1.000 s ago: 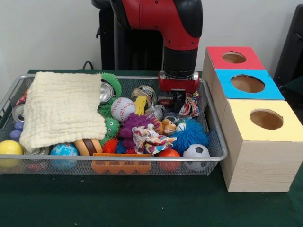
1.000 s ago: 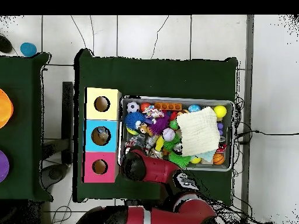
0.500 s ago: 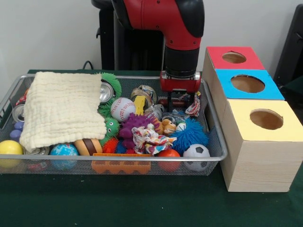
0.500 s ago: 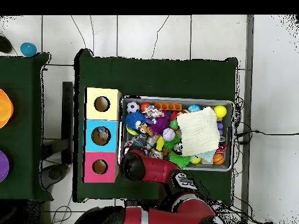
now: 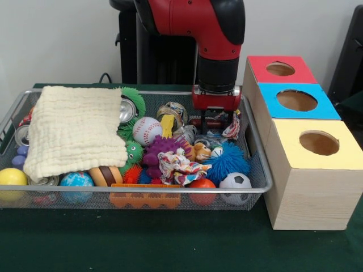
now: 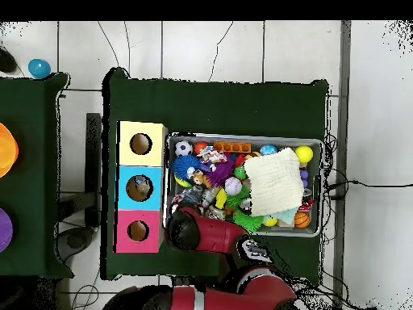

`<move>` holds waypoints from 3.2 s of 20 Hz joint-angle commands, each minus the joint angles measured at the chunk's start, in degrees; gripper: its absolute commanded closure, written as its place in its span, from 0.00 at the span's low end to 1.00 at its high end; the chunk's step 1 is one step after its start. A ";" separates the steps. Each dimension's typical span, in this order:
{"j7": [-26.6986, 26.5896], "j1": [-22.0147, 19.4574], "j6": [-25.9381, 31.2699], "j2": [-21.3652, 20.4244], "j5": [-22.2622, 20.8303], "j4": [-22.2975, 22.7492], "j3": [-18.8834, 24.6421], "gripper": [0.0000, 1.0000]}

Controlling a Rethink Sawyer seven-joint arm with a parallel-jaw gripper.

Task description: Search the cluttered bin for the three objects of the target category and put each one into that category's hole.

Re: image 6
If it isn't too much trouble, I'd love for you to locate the purple round object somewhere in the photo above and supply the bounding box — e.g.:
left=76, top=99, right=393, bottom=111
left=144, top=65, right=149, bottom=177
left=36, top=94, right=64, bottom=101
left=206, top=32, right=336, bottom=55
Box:
left=0, top=207, right=15, bottom=253

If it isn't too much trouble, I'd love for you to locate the silver wire mesh bin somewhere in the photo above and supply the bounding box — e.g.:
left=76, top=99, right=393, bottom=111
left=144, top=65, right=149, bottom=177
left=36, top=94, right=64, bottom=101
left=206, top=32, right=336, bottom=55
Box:
left=163, top=131, right=324, bottom=239

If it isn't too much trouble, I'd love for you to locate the dark green table cloth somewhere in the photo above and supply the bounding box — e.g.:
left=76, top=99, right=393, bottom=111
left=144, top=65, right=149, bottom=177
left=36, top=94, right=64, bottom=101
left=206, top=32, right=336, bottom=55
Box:
left=0, top=72, right=74, bottom=279
left=100, top=66, right=330, bottom=281

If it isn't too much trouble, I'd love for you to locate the black round object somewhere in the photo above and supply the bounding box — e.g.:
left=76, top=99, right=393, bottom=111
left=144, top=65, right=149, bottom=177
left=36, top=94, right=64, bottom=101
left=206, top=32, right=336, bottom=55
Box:
left=0, top=48, right=18, bottom=74

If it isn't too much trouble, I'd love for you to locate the wooden box with three holes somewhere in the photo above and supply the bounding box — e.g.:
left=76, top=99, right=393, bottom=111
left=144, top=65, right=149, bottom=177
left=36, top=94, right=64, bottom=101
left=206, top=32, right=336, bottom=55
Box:
left=114, top=120, right=169, bottom=254

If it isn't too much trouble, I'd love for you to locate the mint green cloth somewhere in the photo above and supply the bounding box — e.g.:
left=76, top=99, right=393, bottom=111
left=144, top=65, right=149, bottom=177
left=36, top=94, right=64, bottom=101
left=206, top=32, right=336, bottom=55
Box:
left=273, top=207, right=299, bottom=225

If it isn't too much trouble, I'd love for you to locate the white baseball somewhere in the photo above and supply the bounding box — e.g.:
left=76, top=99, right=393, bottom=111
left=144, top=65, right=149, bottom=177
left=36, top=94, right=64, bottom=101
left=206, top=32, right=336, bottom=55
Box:
left=224, top=176, right=244, bottom=197

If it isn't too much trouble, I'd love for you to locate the orange round object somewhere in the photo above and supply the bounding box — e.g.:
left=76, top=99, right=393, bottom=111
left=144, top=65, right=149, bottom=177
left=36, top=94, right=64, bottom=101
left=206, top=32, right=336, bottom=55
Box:
left=0, top=122, right=19, bottom=179

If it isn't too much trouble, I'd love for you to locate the orange basketball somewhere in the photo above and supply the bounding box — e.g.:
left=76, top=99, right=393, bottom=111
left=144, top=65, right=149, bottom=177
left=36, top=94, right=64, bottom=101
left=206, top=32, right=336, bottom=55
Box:
left=294, top=211, right=311, bottom=229

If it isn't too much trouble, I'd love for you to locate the orange plastic block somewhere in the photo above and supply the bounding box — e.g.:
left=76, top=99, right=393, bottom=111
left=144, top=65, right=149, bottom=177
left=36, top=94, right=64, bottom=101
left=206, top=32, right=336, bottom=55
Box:
left=212, top=141, right=252, bottom=153

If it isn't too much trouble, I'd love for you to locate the blue puffer ball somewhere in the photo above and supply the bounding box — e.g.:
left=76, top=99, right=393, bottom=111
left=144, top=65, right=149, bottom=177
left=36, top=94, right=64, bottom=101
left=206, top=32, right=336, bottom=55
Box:
left=171, top=154, right=202, bottom=181

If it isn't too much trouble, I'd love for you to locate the purple spiky toy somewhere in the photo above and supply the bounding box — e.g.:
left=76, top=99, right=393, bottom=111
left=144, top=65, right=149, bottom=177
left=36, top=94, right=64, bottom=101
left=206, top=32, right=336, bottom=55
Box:
left=206, top=157, right=236, bottom=188

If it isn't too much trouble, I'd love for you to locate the cream waffle cloth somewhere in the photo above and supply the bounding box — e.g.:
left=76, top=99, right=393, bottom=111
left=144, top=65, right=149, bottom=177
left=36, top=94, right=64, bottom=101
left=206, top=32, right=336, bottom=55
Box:
left=243, top=147, right=305, bottom=217

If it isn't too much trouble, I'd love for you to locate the green puffer ball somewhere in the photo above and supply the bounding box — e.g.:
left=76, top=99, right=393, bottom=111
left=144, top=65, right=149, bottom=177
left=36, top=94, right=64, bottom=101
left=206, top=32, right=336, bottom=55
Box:
left=232, top=209, right=265, bottom=233

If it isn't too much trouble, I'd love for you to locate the crushed clear plastic bottle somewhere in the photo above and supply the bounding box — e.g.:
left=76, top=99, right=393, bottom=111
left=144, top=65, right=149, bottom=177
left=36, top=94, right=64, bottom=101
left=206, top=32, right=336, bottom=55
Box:
left=180, top=185, right=204, bottom=205
left=133, top=178, right=152, bottom=196

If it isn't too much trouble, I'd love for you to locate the soccer ball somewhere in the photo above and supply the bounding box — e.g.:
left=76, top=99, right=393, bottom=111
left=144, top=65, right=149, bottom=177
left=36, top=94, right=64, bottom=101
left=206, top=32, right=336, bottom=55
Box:
left=174, top=140, right=194, bottom=157

